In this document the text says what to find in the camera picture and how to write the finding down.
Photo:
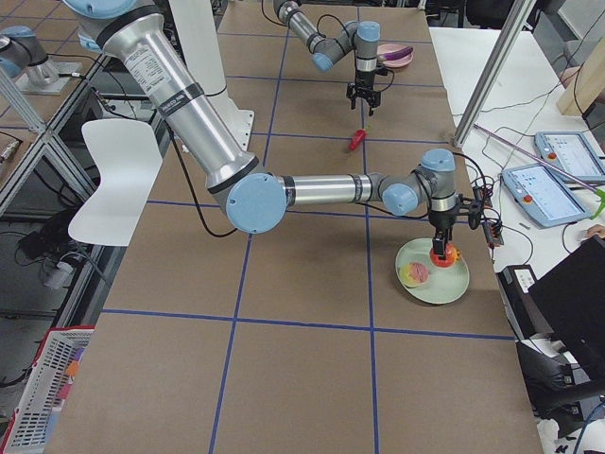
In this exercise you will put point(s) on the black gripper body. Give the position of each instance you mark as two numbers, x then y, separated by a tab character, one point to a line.
442	220
364	78

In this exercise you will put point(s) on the red-orange pomegranate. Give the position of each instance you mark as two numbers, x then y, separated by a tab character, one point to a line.
451	256

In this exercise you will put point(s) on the red chili pepper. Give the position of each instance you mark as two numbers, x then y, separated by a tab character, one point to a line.
357	139

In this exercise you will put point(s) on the yellow-pink peach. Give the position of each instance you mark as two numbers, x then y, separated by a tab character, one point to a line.
414	274

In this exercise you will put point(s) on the purple eggplant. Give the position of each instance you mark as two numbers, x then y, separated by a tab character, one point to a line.
393	53

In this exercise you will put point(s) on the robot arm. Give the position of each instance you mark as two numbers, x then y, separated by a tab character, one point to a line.
358	38
253	199

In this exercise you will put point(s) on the light green plate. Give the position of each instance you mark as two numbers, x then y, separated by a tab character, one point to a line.
445	285

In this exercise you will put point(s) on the pink plate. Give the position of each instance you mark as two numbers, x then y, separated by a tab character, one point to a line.
396	64

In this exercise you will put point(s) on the grey orange USB hub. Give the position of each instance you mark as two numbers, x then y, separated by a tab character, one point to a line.
484	193

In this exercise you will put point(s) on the near teach pendant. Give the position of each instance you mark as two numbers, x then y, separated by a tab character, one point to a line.
543	196

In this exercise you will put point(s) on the teach pendant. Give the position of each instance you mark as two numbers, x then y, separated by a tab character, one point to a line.
571	152
543	196

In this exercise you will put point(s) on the black monitor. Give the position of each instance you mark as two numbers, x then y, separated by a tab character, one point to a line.
571	299

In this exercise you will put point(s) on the far teach pendant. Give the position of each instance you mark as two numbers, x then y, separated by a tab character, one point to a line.
571	152

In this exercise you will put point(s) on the metal reacher stick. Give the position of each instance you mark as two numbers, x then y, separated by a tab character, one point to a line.
598	192

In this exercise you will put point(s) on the white chair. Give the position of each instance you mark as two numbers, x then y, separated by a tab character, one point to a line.
128	160

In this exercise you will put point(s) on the white plastic basket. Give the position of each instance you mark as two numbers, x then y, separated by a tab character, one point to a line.
51	378

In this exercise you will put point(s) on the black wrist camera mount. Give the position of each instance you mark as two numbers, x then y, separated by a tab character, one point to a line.
471	209

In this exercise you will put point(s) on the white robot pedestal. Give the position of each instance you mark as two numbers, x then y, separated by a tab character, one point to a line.
196	30

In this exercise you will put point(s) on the aluminium frame post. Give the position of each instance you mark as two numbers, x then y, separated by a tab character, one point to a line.
507	37

